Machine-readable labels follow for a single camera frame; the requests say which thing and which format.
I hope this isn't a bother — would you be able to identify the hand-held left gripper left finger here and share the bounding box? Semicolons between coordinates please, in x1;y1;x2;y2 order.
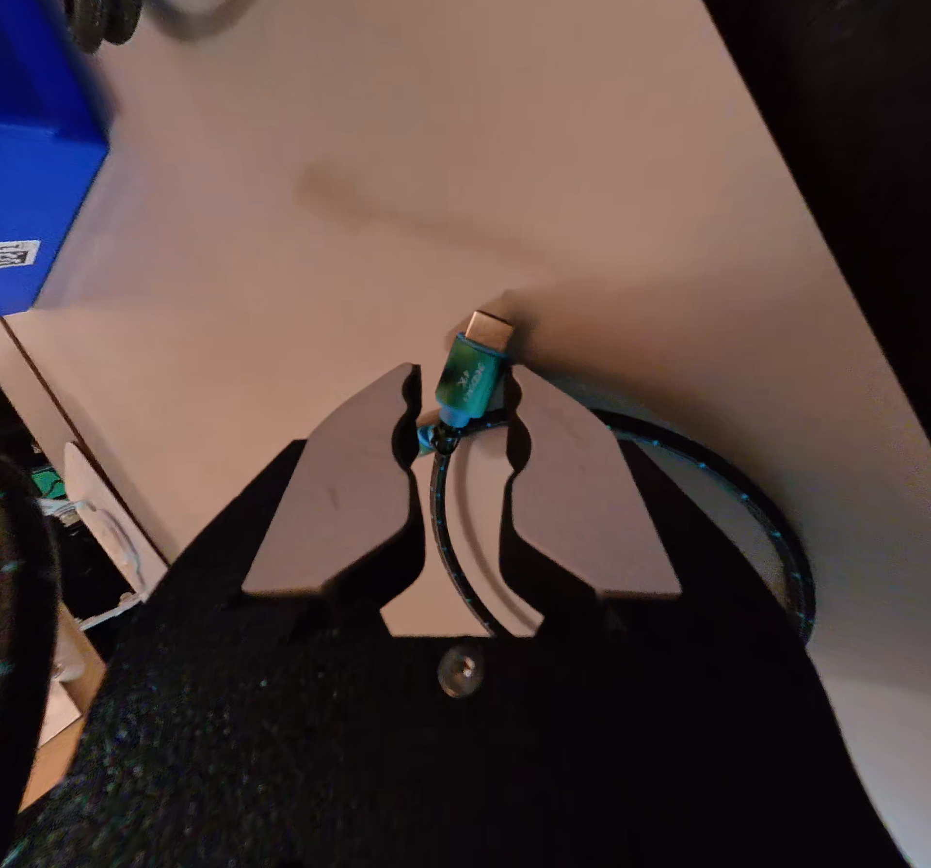
240;363;427;615

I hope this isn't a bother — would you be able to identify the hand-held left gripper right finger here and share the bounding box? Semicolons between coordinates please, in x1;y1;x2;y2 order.
499;365;684;622

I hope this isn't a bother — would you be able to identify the green-plug braided cable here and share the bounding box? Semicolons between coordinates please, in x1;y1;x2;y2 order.
0;310;817;814

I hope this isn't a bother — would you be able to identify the blue plastic bin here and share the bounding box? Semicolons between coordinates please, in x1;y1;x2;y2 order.
0;0;112;318

